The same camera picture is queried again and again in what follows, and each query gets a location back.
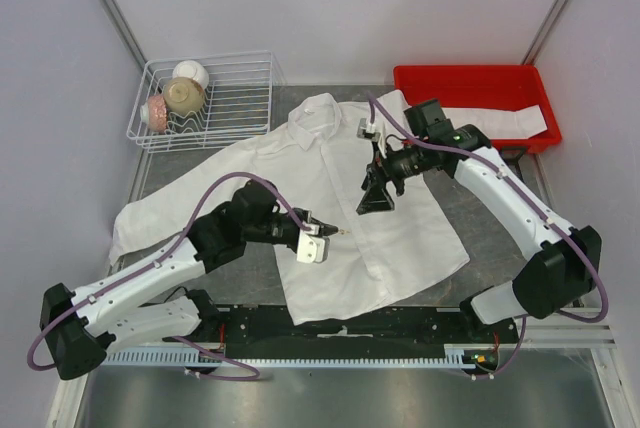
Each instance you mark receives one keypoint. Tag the red plastic bin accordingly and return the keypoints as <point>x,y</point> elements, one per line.
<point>498,88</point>

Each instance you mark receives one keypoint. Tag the white wire dish rack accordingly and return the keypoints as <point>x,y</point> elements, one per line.
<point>238,103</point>

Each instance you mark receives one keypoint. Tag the black brooch box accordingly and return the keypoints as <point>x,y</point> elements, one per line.
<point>513,154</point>

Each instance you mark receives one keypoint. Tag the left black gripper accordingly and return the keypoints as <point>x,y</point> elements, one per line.
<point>306,217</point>

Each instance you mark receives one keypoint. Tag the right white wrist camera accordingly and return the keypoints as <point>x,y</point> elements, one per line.
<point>369,131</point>

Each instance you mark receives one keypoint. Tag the beige ceramic bowl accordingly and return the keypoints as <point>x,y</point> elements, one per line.
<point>183,96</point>

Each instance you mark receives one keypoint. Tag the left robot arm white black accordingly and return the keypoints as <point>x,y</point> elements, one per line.
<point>81,327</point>

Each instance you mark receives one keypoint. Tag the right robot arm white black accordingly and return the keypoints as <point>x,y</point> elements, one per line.
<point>562,261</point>

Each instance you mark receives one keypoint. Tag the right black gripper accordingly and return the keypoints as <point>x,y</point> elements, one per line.
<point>376,199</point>

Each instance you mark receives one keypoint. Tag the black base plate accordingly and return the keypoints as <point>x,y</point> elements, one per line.
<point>265,331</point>

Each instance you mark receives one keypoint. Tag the light blue cable duct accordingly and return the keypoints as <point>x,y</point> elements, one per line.
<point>181,356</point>

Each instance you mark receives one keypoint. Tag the white button shirt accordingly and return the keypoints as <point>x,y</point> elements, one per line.
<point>317,163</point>

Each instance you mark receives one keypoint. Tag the aluminium frame rail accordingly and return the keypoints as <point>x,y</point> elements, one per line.
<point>560,332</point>

